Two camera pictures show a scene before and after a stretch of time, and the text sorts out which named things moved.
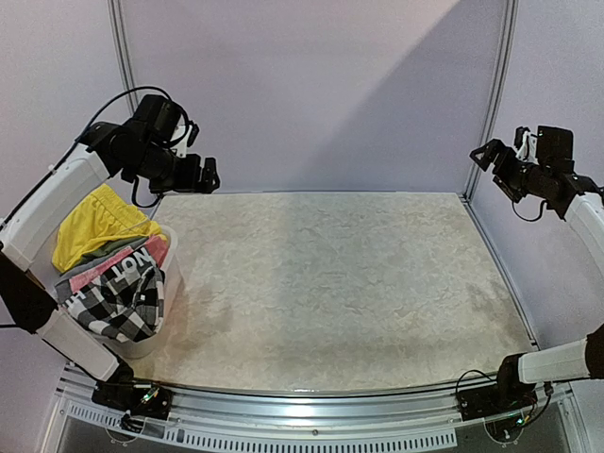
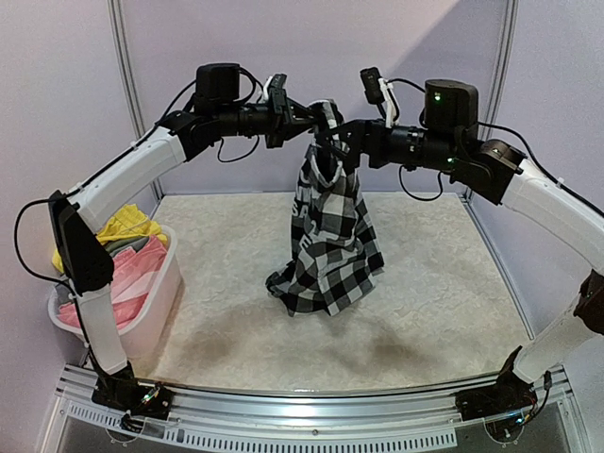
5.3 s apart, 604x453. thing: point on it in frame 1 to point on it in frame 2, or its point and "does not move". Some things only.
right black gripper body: x=500 y=163 to x=373 y=142
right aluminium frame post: x=506 y=49 does not move
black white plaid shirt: x=128 y=310 to x=336 y=254
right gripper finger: x=486 y=155 to x=337 y=144
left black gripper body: x=167 y=175 to x=276 y=119
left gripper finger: x=210 y=177 to x=299 y=118
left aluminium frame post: x=119 y=28 does not move
